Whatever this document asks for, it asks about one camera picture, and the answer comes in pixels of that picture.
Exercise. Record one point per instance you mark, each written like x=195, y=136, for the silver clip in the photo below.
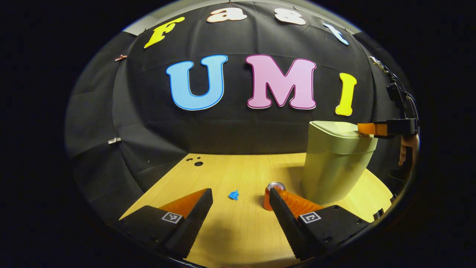
x=114, y=140

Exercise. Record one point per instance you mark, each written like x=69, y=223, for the blue paper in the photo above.
x=234, y=195

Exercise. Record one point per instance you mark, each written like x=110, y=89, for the black backdrop cloth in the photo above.
x=230, y=134

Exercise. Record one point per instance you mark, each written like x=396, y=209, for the pale green desktop garbage bin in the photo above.
x=334, y=167

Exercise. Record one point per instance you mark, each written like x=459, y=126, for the black table clamp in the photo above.
x=378, y=214

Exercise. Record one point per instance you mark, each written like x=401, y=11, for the orange pop can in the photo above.
x=267, y=199

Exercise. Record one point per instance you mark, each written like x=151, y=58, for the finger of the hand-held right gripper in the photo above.
x=399, y=127

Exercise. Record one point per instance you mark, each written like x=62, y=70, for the copper clip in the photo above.
x=121, y=57

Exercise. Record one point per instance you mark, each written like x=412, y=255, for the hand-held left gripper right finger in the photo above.
x=284, y=219

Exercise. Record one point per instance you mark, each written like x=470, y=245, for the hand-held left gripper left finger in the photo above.
x=197, y=216

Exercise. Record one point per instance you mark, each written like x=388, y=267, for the wooden desktop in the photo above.
x=241, y=175

